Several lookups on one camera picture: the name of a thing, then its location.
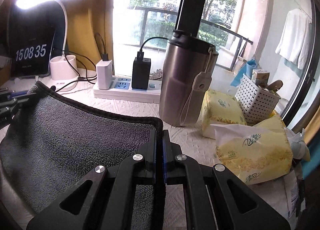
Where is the white perforated basket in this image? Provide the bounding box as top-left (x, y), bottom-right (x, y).
top-left (235, 74), bottom-right (280, 125)

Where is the yellow tissue pack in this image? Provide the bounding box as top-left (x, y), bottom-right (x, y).
top-left (200, 89), bottom-right (247, 139)
top-left (214, 115), bottom-right (293, 185)

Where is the white power strip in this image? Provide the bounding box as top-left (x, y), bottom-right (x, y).
top-left (93, 76), bottom-right (162, 104)

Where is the white textured tablecloth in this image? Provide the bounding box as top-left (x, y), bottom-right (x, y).
top-left (0, 68), bottom-right (301, 230)

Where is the white charger adapter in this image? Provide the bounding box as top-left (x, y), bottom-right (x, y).
top-left (96, 60), bottom-right (113, 90)

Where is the white hanging shirt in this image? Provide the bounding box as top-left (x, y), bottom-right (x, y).
top-left (275, 9), bottom-right (311, 70)

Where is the stainless steel tumbler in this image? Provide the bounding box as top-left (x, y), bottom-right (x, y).
top-left (159, 30), bottom-right (219, 127)

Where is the purple and grey towel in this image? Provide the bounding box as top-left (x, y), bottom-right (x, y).
top-left (1, 82), bottom-right (166, 229)

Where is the white desk lamp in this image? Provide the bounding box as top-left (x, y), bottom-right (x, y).
top-left (15, 0), bottom-right (80, 92)

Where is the tablet showing clock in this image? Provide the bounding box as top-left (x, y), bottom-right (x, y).
top-left (7, 7), bottom-right (55, 78)

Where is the yellow curtain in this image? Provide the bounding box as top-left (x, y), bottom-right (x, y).
top-left (63, 0), bottom-right (113, 70)

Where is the black charger adapter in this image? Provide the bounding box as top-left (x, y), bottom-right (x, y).
top-left (131, 50), bottom-right (151, 90)

